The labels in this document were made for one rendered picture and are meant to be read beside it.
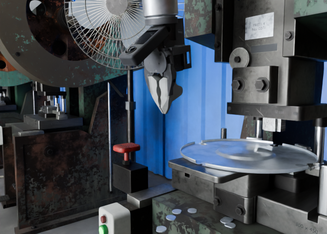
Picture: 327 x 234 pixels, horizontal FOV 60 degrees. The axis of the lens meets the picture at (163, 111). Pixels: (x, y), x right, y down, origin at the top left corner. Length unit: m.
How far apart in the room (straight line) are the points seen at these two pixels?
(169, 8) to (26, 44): 1.24
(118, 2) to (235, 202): 0.99
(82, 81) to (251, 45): 1.30
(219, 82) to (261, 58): 1.59
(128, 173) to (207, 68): 1.71
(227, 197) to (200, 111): 1.79
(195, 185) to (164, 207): 0.10
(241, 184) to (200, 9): 0.43
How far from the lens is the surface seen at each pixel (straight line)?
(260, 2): 0.71
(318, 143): 0.78
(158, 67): 0.62
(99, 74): 1.87
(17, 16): 1.77
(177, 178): 0.80
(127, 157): 0.84
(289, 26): 0.62
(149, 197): 0.78
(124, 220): 0.74
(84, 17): 1.46
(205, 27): 0.74
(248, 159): 0.61
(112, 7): 1.35
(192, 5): 0.78
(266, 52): 0.68
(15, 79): 3.50
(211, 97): 2.36
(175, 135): 2.70
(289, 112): 0.66
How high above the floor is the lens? 0.93
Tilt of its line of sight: 5 degrees down
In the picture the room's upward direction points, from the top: straight up
